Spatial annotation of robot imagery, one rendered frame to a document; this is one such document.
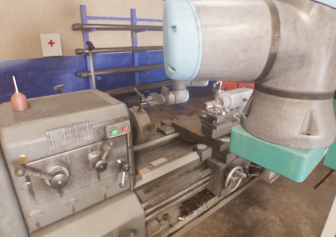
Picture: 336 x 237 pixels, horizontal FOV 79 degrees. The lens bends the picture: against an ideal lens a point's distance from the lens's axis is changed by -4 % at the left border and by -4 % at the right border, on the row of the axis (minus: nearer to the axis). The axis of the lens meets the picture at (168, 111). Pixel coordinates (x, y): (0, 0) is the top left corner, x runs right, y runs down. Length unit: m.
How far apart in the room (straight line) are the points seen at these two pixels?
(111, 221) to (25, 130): 0.60
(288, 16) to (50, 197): 1.05
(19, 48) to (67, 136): 3.28
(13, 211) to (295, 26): 1.13
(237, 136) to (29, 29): 3.95
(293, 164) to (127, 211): 0.95
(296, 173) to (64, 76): 4.11
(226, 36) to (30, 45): 3.95
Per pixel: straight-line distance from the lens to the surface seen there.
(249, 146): 0.47
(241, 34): 0.37
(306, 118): 0.45
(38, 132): 0.99
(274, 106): 0.44
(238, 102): 2.08
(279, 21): 0.40
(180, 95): 1.43
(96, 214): 1.21
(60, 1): 4.31
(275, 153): 0.45
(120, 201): 1.24
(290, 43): 0.40
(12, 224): 1.17
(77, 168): 1.06
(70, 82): 4.34
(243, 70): 0.39
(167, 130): 1.87
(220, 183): 1.67
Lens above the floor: 1.66
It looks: 19 degrees down
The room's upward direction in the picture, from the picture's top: straight up
